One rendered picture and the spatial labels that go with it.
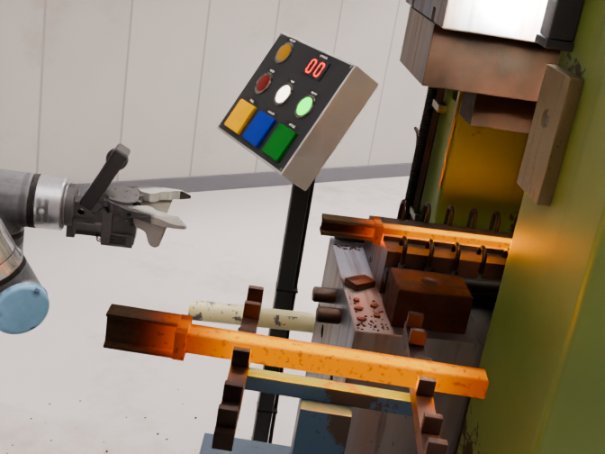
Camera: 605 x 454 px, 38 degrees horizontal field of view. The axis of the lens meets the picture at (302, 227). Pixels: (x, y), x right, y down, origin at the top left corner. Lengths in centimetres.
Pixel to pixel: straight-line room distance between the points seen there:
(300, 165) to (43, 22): 232
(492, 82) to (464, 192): 38
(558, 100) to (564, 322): 28
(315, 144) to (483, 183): 37
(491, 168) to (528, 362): 60
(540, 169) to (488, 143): 52
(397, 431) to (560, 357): 41
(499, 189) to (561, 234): 60
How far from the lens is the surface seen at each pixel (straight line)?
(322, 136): 187
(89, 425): 267
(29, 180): 149
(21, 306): 140
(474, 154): 171
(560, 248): 115
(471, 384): 103
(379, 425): 144
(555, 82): 119
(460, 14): 132
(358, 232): 151
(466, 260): 149
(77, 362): 296
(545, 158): 119
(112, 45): 416
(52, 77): 409
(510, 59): 140
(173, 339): 101
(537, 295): 121
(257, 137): 197
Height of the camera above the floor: 152
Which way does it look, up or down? 21 degrees down
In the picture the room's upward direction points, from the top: 9 degrees clockwise
